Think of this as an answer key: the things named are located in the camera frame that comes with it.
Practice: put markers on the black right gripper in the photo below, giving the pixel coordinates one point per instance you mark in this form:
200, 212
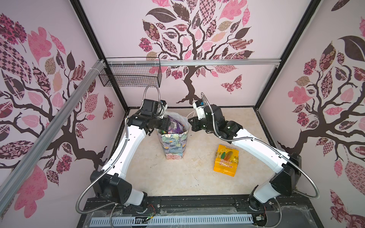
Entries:
194, 123

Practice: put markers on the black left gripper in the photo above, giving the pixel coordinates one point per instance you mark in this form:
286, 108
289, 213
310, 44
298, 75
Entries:
165, 123

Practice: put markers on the floral white paper bag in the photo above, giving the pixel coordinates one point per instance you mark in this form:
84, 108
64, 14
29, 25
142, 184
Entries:
174, 145

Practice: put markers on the yellow snack packet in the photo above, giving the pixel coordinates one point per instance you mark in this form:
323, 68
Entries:
226, 161

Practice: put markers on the purple Fox's candy packet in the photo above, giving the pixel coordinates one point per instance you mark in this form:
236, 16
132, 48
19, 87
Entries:
175, 126

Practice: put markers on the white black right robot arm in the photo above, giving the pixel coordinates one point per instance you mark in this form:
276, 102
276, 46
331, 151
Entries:
286, 175

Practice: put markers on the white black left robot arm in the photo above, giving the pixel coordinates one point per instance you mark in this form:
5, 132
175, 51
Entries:
109, 183

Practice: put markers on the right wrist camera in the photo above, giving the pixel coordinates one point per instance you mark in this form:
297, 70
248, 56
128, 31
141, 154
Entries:
199, 107

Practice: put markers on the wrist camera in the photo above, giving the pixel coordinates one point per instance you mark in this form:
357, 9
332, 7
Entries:
199, 107
162, 107

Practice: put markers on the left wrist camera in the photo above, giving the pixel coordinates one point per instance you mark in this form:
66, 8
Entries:
162, 107

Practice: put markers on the black wire basket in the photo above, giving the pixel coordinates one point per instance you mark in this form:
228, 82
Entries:
132, 72

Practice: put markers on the rear aluminium rail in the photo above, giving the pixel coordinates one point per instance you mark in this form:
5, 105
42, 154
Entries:
214, 62

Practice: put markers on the aluminium rail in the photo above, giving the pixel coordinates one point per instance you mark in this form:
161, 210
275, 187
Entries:
214, 62
21, 172

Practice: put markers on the white slotted cable duct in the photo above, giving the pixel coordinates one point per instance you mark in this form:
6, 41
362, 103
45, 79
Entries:
187, 220

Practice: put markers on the black base frame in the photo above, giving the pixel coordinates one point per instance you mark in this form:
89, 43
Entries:
282, 212

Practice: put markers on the left aluminium rail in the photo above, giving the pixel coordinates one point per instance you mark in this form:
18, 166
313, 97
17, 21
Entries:
21, 172

